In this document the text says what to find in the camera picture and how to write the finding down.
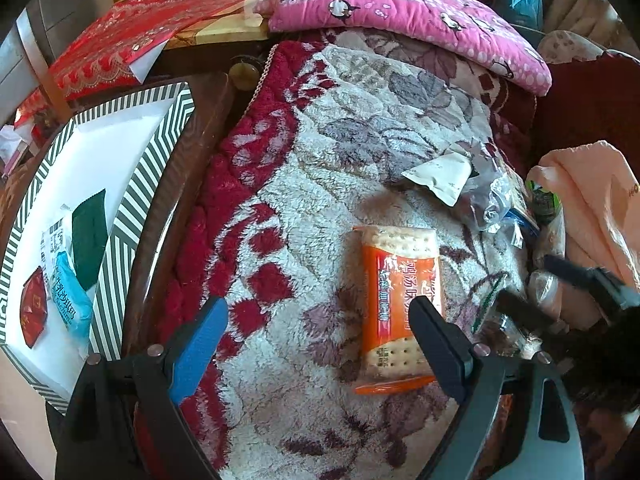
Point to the dark green snack packet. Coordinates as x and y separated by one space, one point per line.
90 240

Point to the cream snack packet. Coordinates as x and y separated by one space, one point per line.
440 177

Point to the green yellow snack packet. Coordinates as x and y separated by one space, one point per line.
542 200

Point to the round wooden knob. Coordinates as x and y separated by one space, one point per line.
245 74

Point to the cream patterned cloth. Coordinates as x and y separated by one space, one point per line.
570 47

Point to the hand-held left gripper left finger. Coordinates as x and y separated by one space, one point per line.
197 355

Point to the orange cracker packet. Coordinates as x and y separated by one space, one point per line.
395 280

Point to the red snack packet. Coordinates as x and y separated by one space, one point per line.
34 310

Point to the white printed snack packet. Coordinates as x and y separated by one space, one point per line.
55 235

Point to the pink penguin pillow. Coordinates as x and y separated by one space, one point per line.
400 15

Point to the floral fleece blanket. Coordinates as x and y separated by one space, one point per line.
325 185

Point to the wooden chair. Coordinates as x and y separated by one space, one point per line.
45 75

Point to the dark red cloth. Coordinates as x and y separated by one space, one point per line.
585 105

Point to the blue snack packet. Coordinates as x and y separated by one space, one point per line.
70 305

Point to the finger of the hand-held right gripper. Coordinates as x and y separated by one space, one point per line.
527 312
595 282

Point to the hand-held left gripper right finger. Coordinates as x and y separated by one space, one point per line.
440 345

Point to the folded beige blanket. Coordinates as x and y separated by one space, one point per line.
580 10

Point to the red embroidered tablecloth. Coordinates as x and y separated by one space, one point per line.
125 45

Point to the peach cloth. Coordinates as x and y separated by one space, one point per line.
600 200

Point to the light wooden table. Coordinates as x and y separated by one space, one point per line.
220 35

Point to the teal cloth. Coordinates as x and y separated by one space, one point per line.
522 7

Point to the white striped-rim tray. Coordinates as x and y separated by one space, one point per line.
100 160

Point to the crumpled clear plastic bag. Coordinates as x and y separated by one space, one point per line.
492 195

